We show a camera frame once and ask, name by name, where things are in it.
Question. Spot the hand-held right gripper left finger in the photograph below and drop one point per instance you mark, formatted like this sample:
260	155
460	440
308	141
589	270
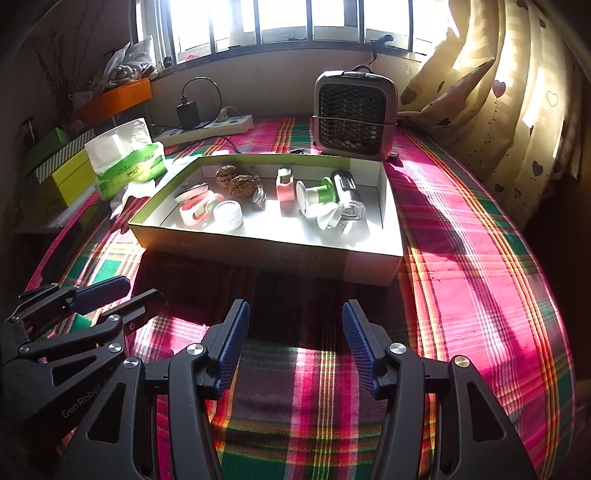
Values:
233	341

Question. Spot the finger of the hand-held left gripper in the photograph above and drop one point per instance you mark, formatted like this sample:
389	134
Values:
138	304
104	290

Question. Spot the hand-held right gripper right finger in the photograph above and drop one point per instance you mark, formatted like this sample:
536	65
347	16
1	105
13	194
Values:
362	344

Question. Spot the green white cardboard box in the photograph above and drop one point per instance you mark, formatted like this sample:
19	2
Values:
277	258

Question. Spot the pink white clip hook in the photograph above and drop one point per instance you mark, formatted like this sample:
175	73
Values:
196	213

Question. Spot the black clear small device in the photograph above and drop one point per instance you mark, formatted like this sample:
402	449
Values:
348	194

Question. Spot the green white spool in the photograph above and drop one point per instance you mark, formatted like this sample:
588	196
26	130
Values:
314	196

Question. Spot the brown walnut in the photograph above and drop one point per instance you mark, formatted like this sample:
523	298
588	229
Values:
241	185
225	175

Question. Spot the small pink white gadget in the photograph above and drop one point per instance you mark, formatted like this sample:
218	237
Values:
285	184

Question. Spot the crumpled white tissue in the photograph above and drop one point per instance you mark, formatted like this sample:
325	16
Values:
131	191

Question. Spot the yellow-green box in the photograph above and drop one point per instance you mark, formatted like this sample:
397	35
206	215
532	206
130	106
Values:
69	177

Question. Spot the plaid cloth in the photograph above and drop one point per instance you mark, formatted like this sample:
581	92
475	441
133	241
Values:
461	277

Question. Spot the green tissue pack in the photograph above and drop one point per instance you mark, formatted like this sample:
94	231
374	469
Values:
127	159

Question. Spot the striped box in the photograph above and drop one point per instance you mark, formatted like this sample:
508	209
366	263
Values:
60	154

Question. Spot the white power strip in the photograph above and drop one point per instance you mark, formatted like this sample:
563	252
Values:
207	127

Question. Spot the orange box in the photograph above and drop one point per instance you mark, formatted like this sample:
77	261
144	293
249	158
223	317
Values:
115	99

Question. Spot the black charger adapter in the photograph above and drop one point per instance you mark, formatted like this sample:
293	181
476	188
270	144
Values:
188	113

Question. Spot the grey desktop heater fan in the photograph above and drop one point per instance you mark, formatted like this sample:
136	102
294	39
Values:
355	113

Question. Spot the pile of plastic bags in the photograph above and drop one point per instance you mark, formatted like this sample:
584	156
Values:
127	60

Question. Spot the cream heart print curtain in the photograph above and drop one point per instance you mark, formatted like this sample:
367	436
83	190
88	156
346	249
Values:
508	92

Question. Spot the black window latch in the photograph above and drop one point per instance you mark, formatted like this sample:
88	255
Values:
382	42

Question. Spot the barred window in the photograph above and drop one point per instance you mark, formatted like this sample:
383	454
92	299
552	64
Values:
277	23

